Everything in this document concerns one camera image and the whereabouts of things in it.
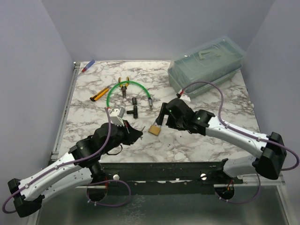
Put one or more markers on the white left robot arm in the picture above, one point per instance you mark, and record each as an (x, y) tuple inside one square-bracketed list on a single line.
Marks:
[(79, 166)]

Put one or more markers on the black T-shaped tool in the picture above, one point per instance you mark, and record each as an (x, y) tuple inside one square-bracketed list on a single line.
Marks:
[(134, 112)]

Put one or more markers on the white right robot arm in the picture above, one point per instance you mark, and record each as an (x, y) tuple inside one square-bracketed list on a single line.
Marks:
[(267, 153)]

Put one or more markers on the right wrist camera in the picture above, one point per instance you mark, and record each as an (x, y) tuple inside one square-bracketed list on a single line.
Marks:
[(184, 97)]

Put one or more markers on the blue red screwdriver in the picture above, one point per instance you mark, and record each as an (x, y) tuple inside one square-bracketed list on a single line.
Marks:
[(87, 66)]

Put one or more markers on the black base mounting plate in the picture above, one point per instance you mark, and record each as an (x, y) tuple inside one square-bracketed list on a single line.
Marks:
[(163, 178)]

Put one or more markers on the aluminium side rail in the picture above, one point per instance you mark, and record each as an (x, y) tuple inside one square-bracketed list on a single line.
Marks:
[(56, 148)]

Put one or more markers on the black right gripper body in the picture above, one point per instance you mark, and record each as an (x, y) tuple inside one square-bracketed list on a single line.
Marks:
[(178, 123)]

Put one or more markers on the brass padlock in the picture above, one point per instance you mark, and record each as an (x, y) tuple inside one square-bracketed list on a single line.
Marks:
[(155, 128)]

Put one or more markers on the yellow handled pliers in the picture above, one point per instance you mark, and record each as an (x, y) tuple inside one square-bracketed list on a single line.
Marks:
[(123, 87)]

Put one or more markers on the green cable lock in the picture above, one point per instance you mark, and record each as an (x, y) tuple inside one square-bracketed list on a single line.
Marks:
[(132, 82)]

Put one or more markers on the yellow black utility knife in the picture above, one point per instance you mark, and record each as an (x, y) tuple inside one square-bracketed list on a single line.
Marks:
[(99, 94)]

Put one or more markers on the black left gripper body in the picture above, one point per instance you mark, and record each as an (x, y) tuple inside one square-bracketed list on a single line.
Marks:
[(123, 137)]

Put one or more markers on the translucent green plastic toolbox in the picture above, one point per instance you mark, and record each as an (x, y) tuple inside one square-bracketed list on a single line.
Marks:
[(216, 61)]

